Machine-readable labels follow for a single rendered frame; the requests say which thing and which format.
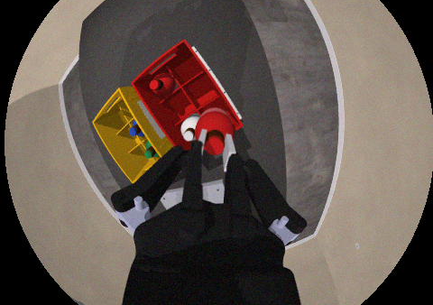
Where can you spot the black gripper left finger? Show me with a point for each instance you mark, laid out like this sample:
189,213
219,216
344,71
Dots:
134,203

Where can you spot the white bottle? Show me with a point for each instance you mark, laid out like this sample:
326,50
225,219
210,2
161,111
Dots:
188,127

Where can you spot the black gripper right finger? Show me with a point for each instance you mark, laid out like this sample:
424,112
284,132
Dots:
273,210

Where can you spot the blue bottle with light blue label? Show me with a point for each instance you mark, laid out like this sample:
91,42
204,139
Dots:
135,130

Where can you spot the red crate with dividers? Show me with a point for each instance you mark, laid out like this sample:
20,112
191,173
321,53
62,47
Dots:
184,65

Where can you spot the yellow crate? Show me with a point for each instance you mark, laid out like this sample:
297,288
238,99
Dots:
122,146

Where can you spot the green bottle with pale green label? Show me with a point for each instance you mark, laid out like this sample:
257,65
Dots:
150,152

